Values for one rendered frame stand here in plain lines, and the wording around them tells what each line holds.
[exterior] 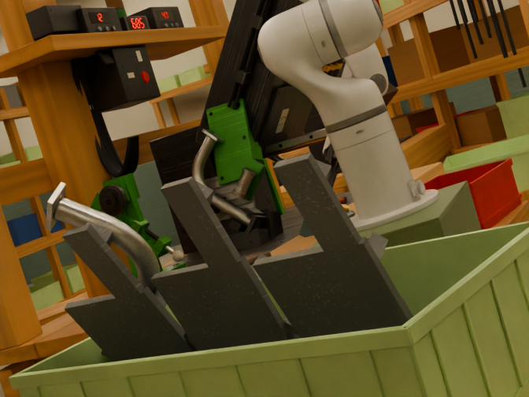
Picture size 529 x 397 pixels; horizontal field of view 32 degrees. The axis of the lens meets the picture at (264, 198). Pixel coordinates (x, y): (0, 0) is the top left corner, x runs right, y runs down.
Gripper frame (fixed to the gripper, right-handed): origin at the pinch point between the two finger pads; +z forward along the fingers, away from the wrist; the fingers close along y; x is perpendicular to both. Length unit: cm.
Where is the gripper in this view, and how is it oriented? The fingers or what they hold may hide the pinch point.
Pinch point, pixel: (327, 179)
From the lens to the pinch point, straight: 221.1
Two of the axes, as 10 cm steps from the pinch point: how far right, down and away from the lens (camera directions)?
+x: -8.9, -3.0, 3.4
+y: 3.5, 0.4, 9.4
